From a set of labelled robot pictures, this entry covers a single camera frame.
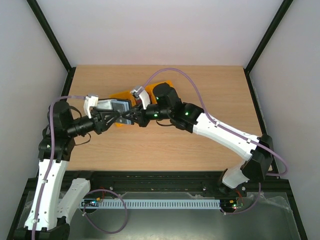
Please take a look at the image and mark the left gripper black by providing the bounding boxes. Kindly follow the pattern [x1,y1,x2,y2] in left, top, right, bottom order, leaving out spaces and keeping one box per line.
[67,108,121,137]

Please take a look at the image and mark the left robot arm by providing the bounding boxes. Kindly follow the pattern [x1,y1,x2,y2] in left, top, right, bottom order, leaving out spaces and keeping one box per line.
[13,100,120,240]

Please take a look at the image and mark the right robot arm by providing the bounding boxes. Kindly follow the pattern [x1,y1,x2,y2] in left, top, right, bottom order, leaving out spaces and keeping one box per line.
[122,83,273,196]

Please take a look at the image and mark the orange plastic sorting bin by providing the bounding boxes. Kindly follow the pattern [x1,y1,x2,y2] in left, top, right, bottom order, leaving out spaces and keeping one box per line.
[110,80,182,121]

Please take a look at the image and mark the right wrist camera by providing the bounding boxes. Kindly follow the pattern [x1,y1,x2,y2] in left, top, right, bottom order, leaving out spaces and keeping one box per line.
[130,86,151,110]

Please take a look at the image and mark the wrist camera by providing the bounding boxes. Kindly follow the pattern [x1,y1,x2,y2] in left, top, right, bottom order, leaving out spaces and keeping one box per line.
[83,94,99,119]
[130,86,151,110]

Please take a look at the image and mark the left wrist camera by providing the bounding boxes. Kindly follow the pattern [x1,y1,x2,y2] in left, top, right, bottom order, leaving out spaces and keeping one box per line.
[83,94,99,119]

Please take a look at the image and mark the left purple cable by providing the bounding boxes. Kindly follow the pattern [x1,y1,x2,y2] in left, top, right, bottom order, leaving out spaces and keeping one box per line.
[31,95,88,240]

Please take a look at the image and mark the purple cable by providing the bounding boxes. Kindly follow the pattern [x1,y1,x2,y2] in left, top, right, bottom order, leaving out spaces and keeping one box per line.
[31,95,88,240]
[143,67,289,215]

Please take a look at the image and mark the black aluminium frame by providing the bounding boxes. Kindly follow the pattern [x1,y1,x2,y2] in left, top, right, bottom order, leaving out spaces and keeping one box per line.
[7,0,308,240]

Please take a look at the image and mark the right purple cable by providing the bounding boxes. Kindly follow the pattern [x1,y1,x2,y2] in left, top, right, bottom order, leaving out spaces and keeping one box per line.
[143,67,289,215]

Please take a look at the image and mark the white slotted cable duct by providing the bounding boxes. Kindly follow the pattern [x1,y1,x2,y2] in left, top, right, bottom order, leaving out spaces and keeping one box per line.
[79,199,221,210]

